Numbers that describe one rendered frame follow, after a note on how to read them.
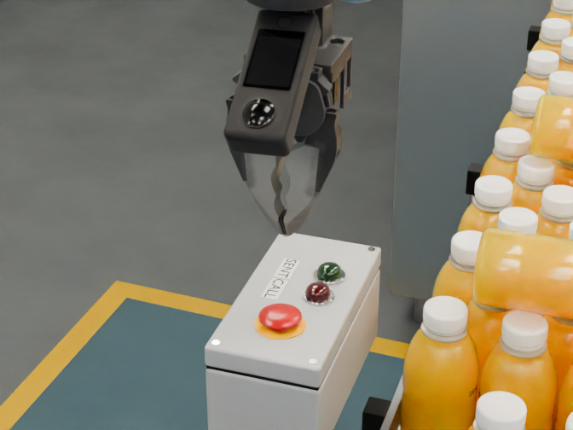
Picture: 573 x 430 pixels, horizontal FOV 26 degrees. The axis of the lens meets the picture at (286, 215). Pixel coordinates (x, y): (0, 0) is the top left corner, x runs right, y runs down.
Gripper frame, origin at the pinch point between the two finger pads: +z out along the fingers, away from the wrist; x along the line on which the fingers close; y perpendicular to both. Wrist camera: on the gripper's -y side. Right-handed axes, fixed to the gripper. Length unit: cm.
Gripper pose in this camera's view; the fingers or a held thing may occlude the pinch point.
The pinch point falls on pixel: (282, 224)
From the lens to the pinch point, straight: 100.3
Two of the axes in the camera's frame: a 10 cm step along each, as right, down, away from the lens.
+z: 0.0, 8.7, 5.0
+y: 3.1, -4.7, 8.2
